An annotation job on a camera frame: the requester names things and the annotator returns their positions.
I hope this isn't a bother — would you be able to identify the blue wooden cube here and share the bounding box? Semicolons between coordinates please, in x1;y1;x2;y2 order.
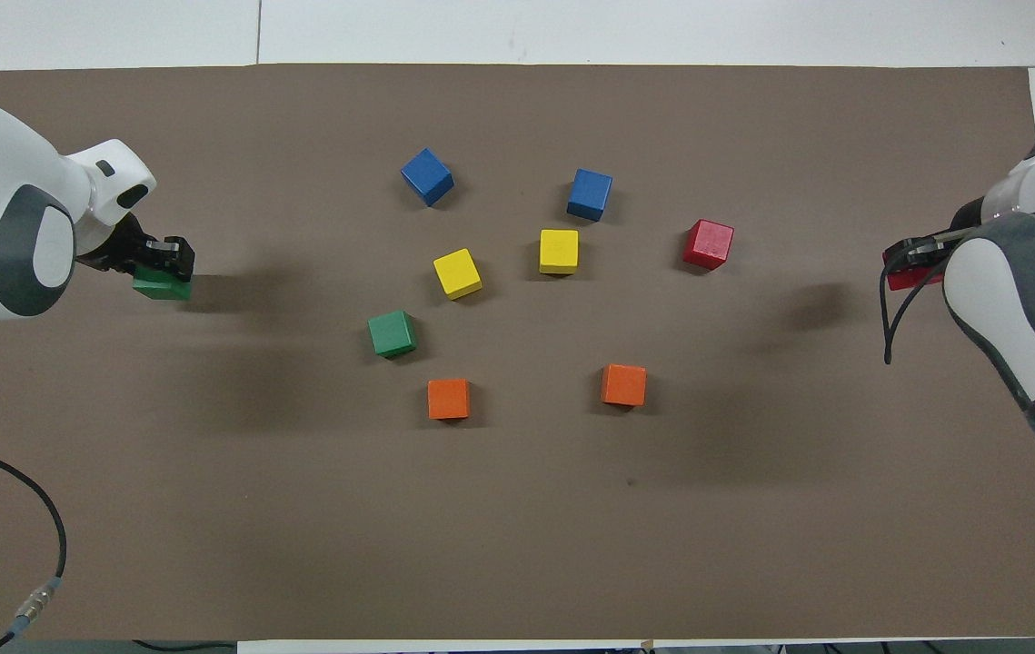
566;168;613;223
400;147;455;208

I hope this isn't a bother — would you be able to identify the green wooden cube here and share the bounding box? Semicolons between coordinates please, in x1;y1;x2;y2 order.
132;263;194;302
367;310;418;358

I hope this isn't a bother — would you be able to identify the yellow wooden cube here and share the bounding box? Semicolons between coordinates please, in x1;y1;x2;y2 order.
433;248;483;301
539;229;580;275

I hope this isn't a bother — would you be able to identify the orange wooden cube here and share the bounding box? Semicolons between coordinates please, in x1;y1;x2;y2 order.
600;363;648;408
427;378;472;421

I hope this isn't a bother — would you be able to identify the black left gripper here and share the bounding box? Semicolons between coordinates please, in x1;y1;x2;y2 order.
76;213;196;279

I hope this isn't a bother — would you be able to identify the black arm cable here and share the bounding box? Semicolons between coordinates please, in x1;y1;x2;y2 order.
0;433;69;654
879;227;974;366

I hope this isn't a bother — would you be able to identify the brown paper table mat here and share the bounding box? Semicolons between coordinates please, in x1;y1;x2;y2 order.
0;62;1035;644

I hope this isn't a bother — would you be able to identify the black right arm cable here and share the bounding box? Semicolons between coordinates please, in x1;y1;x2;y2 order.
879;227;974;366

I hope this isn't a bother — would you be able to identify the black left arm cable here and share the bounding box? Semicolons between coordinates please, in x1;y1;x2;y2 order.
0;433;69;654

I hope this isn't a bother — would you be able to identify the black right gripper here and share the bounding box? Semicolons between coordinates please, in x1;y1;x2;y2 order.
883;198;991;270

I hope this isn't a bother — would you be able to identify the red wooden cube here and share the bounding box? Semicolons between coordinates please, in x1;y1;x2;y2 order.
682;219;735;272
883;250;945;292

